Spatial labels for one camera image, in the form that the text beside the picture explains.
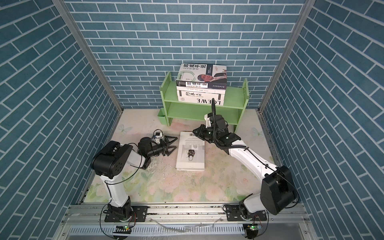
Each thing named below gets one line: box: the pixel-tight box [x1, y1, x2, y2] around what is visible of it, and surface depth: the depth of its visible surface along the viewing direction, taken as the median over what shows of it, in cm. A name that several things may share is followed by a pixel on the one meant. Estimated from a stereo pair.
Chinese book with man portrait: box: [176, 63, 228, 90], surface depth 81 cm
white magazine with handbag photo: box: [175, 131, 205, 171], surface depth 93 cm
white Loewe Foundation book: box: [178, 94, 225, 106], surface depth 86 cm
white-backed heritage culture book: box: [177, 90, 225, 99], surface depth 84 cm
